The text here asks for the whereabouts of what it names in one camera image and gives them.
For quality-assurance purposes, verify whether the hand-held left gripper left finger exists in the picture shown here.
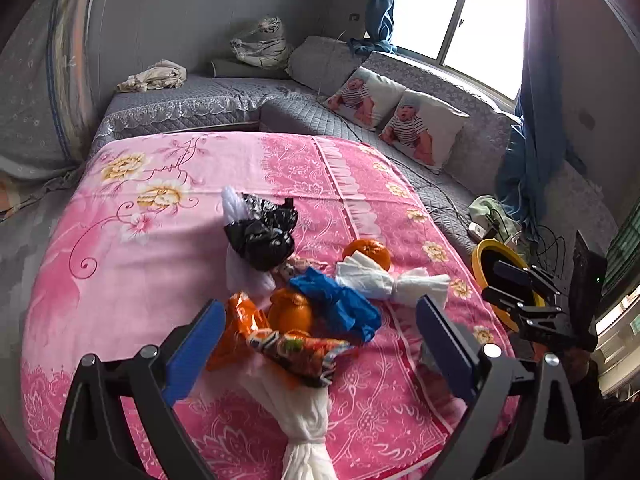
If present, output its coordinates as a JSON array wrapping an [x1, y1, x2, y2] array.
[[54, 299, 227, 480]]

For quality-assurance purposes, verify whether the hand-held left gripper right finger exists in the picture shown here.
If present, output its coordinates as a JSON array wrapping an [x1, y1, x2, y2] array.
[[415, 295, 586, 480]]

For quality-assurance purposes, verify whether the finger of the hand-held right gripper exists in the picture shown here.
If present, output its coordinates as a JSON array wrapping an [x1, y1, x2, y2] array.
[[486, 259, 562, 297], [481, 286, 568, 321]]

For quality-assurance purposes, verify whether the yellow trash bin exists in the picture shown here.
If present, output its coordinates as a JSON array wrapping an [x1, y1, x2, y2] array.
[[471, 239, 547, 333]]

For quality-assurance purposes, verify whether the orange snack packet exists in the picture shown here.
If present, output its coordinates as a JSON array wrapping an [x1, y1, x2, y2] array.
[[206, 291, 358, 391]]

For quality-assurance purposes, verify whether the black plastic bag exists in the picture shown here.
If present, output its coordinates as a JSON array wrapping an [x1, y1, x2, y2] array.
[[223, 192, 299, 272]]

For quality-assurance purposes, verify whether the white power strip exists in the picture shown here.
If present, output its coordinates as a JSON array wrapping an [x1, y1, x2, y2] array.
[[467, 222, 501, 241]]

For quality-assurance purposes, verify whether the green cloth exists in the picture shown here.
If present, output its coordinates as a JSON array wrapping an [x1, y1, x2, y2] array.
[[467, 195, 521, 231]]

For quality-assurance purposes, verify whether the white plastic bag right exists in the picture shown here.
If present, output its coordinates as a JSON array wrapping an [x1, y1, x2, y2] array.
[[334, 252, 451, 306]]

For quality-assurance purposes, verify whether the pink floral blanket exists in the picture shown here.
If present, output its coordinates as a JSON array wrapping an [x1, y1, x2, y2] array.
[[20, 131, 526, 480]]

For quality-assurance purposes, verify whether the orange fruit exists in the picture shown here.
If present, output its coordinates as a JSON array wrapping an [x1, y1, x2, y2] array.
[[342, 239, 392, 272], [268, 287, 315, 336]]

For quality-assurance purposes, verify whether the blue plastic bag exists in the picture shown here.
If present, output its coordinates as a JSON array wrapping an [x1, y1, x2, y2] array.
[[289, 267, 383, 346]]

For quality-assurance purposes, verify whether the small colourful candy wrapper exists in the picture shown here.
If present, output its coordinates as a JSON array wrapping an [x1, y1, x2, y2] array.
[[276, 255, 328, 283]]

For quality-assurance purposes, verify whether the knotted white plastic bag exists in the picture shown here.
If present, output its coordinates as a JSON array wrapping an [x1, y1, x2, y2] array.
[[240, 360, 346, 480]]

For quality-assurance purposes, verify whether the blue curtain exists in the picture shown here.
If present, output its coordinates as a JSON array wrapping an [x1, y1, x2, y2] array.
[[495, 0, 571, 231], [348, 0, 407, 56]]

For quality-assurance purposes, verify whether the baby print pillow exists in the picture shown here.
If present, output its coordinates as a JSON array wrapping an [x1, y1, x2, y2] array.
[[325, 66, 407, 132], [378, 89, 471, 175]]

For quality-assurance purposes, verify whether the grey quilted sofa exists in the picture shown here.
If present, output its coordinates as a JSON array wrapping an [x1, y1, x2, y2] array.
[[92, 35, 621, 281]]

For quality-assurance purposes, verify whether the window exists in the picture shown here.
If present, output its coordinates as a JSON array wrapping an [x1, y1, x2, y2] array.
[[390, 0, 531, 106]]

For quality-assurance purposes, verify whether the beige crumpled cloth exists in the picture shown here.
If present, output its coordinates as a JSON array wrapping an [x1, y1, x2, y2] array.
[[116, 59, 187, 93]]

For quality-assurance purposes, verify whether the grey bolster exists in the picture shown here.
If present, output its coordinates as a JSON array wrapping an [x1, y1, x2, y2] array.
[[210, 58, 291, 81]]

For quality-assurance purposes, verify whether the grey quilted cushion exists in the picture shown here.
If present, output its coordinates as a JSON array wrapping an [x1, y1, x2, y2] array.
[[287, 36, 373, 98]]

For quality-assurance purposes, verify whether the white tiger plush toy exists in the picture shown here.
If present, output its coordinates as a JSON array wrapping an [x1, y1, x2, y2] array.
[[229, 15, 295, 71]]

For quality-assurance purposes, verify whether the striped grey mattress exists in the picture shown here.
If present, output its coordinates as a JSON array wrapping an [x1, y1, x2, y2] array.
[[0, 0, 101, 176]]

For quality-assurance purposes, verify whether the black cable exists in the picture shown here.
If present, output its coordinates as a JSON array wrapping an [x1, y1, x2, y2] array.
[[520, 225, 568, 271]]

